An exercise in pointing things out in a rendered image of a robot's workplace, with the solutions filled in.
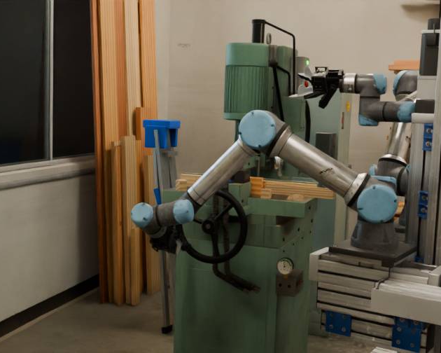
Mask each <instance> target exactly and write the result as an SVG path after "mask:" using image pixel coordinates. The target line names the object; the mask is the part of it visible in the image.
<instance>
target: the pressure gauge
mask: <svg viewBox="0 0 441 353"><path fill-rule="evenodd" d="M284 266H285V267H284ZM276 268H277V270H278V272H279V273H281V274H282V275H284V276H283V278H286V279H287V278H288V274H290V273H291V272H292V271H293V268H294V263H293V261H292V260H291V259H290V258H287V257H285V258H282V259H280V260H279V261H278V262H277V264H276Z"/></svg>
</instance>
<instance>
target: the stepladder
mask: <svg viewBox="0 0 441 353"><path fill-rule="evenodd" d="M143 127H144V128H145V147H146V148H153V167H154V179H155V189H153V190H154V194H155V201H156V205H161V204H162V193H163V190H166V189H169V188H174V187H176V180H177V173H176V161H175V155H178V151H175V150H174V147H177V141H178V128H180V121H179V120H159V119H150V120H143ZM159 257H160V279H161V290H162V312H163V324H164V326H163V327H162V333H165V334H166V333H168V332H170V331H172V324H170V320H169V299H168V289H169V288H170V292H171V305H172V312H173V319H174V306H175V281H176V253H175V254H169V253H167V264H166V253H165V251H164V250H159ZM167 265H168V272H169V284H168V287H167Z"/></svg>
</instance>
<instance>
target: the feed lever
mask: <svg viewBox="0 0 441 353"><path fill-rule="evenodd" d="M269 65H270V66H271V67H272V68H273V74H274V82H275V86H276V95H277V99H278V104H279V113H280V117H281V121H283V122H284V113H283V109H282V103H281V95H280V90H279V82H278V77H277V68H276V66H277V65H278V61H277V60H276V59H271V60H270V61H269Z"/></svg>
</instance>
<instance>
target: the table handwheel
mask: <svg viewBox="0 0 441 353"><path fill-rule="evenodd" d="M214 195H218V196H221V197H222V198H224V199H226V200H227V201H228V202H229V203H230V204H229V205H228V206H227V207H226V208H225V209H224V210H223V211H222V212H221V213H220V214H219V215H218V216H217V217H213V216H211V217H209V218H207V219H205V220H201V219H198V218H195V217H193V220H192V221H194V222H196V223H199V224H202V230H203V231H204V232H205V233H206V234H210V235H211V240H212V242H213V248H214V252H215V255H216V256H206V255H204V254H201V253H199V252H198V251H196V250H195V249H193V248H192V247H191V248H189V249H188V250H187V251H186V252H187V253H188V254H189V255H191V256H192V257H193V258H195V259H197V260H199V261H201V262H203V263H210V264H217V263H224V262H226V261H228V260H230V259H231V258H233V257H235V256H236V255H237V254H238V253H239V252H240V250H241V249H242V247H243V246H244V243H245V241H246V236H247V232H248V223H247V218H246V214H245V211H244V209H243V207H242V206H241V204H240V203H239V201H238V200H237V199H236V198H235V197H234V196H233V195H232V194H230V193H229V192H227V191H225V190H223V189H221V188H220V189H219V190H218V191H217V192H216V193H215V194H214ZM233 207H234V209H235V211H236V212H237V215H238V217H239V222H240V233H239V238H238V240H237V242H236V244H235V245H234V246H233V248H232V249H231V250H229V252H227V253H226V254H223V255H220V254H219V250H218V245H217V241H216V235H215V232H216V231H218V229H219V228H220V226H223V216H224V215H225V214H226V213H227V212H228V211H229V210H231V209H232V208H233ZM175 229H176V230H178V231H179V233H181V234H183V235H184V232H183V224H178V225H175ZM183 244H189V243H188V241H187V239H186V237H185V235H184V239H183Z"/></svg>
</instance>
